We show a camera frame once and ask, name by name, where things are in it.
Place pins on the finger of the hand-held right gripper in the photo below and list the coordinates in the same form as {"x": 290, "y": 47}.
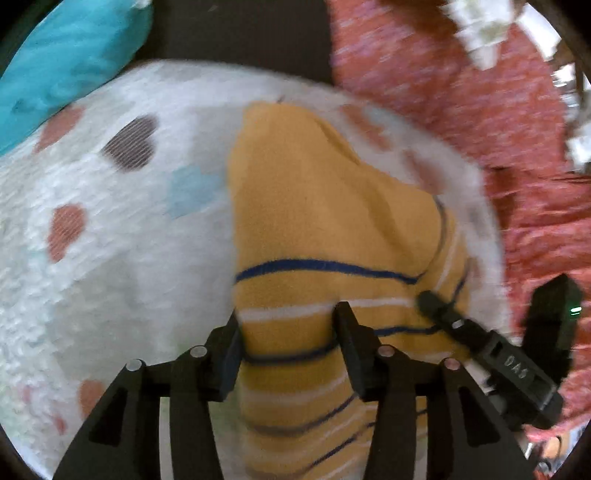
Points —
{"x": 445, "y": 316}

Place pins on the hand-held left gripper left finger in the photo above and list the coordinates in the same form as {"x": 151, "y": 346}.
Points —
{"x": 226, "y": 355}

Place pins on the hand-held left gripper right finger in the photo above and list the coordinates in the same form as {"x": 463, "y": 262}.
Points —
{"x": 353, "y": 341}

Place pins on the yellow striped shirt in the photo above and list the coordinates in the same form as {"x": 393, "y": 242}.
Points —
{"x": 300, "y": 207}

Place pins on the white heart print blanket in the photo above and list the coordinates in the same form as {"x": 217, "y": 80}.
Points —
{"x": 115, "y": 254}

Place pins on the white blurred object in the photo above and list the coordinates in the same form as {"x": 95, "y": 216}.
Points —
{"x": 485, "y": 27}
{"x": 579, "y": 138}

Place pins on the red knit blanket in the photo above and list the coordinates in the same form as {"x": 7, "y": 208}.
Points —
{"x": 415, "y": 92}

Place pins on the dark sofa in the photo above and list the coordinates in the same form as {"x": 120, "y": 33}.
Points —
{"x": 240, "y": 32}

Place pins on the teal cloth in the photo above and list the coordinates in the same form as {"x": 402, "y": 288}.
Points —
{"x": 60, "y": 60}

